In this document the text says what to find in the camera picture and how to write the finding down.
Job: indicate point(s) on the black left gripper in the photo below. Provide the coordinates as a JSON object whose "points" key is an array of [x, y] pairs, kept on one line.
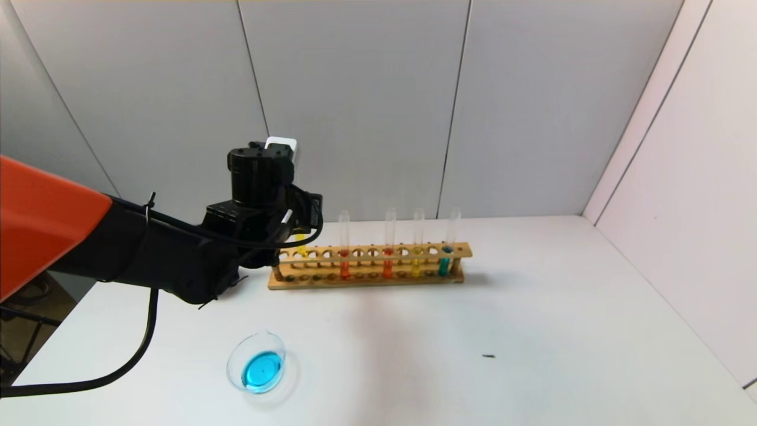
{"points": [[311, 211]]}

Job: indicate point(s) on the yellow pigment glass test tube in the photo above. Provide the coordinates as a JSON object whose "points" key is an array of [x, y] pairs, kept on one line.
{"points": [[416, 269], [303, 248]]}

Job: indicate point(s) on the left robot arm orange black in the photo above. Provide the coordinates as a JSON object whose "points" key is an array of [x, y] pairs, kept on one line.
{"points": [[47, 225]]}

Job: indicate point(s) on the red pigment glass test tube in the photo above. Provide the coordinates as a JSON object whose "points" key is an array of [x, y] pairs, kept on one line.
{"points": [[387, 271], [345, 272]]}

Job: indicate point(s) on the wooden test tube rack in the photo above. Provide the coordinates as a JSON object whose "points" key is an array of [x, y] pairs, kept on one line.
{"points": [[378, 283]]}

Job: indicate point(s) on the blue pigment glass test tube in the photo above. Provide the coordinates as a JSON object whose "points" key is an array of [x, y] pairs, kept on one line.
{"points": [[443, 267]]}

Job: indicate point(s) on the clear glass dish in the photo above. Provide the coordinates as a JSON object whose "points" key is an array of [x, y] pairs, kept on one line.
{"points": [[260, 373]]}

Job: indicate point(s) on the black metal stand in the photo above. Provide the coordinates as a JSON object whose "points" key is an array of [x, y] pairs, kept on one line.
{"points": [[29, 316]]}

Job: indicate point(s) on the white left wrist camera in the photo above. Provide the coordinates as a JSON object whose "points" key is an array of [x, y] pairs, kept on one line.
{"points": [[284, 144]]}

